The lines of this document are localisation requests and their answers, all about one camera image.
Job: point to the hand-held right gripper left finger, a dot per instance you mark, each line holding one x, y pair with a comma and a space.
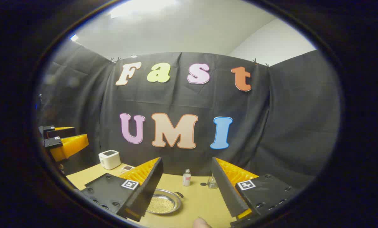
151, 183

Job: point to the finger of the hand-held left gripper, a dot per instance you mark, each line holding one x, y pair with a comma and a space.
70, 147
59, 133

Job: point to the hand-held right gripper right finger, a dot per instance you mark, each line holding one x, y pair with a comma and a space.
223, 183

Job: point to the pile of soybeans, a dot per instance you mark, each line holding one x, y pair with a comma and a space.
160, 204

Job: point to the stainless steel pot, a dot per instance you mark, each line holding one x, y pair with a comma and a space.
173, 198

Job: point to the white divided snack tray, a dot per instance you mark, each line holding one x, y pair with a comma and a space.
127, 168

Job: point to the clear bottle with pink label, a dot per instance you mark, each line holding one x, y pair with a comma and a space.
186, 178

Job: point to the white toaster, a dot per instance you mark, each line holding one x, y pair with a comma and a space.
109, 159

